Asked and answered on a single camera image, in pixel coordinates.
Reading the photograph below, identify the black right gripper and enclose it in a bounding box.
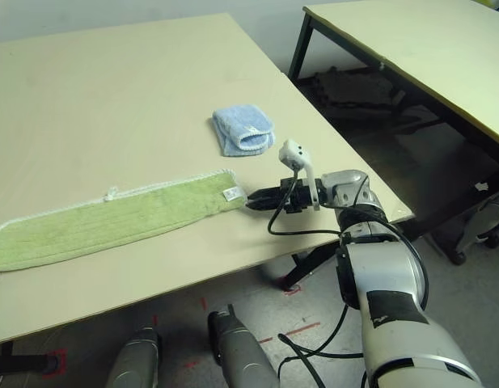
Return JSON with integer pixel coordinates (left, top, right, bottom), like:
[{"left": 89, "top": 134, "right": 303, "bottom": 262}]
[{"left": 244, "top": 175, "right": 326, "bottom": 216}]

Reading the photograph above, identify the green towel white trim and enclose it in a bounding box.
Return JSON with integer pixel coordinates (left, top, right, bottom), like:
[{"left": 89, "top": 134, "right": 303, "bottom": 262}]
[{"left": 0, "top": 169, "right": 248, "bottom": 274}]

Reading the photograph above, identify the folded blue towel white trim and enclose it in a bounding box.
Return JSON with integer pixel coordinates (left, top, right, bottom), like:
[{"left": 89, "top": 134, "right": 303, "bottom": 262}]
[{"left": 211, "top": 103, "right": 277, "bottom": 158}]

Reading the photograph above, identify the black table leg strut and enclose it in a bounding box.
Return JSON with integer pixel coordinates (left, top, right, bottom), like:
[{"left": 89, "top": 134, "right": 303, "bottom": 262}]
[{"left": 281, "top": 242, "right": 347, "bottom": 292}]

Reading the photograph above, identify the black table foot bar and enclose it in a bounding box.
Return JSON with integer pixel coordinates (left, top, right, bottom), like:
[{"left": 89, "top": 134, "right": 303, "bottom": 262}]
[{"left": 0, "top": 343, "right": 58, "bottom": 375}]

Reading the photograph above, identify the black tangled bundle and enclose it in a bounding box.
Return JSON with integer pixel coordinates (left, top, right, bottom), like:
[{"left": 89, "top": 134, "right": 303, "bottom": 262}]
[{"left": 309, "top": 66, "right": 408, "bottom": 122}]

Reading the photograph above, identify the grey robot right leg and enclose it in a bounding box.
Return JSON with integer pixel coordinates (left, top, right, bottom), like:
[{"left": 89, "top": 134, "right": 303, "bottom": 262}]
[{"left": 207, "top": 305, "right": 281, "bottom": 388}]

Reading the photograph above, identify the grey robot leg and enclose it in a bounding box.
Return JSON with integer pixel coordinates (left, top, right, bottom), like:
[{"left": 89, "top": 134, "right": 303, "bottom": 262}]
[
  {"left": 207, "top": 305, "right": 281, "bottom": 388},
  {"left": 105, "top": 327, "right": 159, "bottom": 388}
]

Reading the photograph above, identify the grey robot left leg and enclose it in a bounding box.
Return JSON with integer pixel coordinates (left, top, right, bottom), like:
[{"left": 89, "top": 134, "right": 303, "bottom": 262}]
[{"left": 105, "top": 327, "right": 159, "bottom": 388}]

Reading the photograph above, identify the grey chair base with casters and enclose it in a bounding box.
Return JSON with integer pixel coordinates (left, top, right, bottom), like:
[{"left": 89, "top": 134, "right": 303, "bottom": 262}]
[{"left": 455, "top": 193, "right": 499, "bottom": 266}]

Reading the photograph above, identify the thin black camera cable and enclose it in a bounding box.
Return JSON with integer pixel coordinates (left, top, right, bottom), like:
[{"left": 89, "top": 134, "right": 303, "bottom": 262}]
[{"left": 267, "top": 165, "right": 347, "bottom": 236}]

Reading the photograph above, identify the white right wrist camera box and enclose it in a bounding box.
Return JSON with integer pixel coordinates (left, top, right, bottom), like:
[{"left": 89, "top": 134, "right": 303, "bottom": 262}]
[{"left": 278, "top": 139, "right": 321, "bottom": 212}]

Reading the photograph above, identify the thin black hanging cable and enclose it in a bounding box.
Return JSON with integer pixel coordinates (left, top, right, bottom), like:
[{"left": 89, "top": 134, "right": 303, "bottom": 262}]
[{"left": 277, "top": 302, "right": 366, "bottom": 388}]

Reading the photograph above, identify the thick black cable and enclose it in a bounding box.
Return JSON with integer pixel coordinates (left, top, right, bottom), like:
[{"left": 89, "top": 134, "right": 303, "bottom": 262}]
[{"left": 277, "top": 333, "right": 339, "bottom": 388}]

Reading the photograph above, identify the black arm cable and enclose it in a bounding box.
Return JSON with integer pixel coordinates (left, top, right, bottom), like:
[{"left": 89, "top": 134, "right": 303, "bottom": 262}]
[{"left": 349, "top": 175, "right": 431, "bottom": 312}]

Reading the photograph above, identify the beige table black frame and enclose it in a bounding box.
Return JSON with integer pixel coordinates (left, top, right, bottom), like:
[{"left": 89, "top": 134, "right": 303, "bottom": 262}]
[{"left": 287, "top": 0, "right": 499, "bottom": 175}]

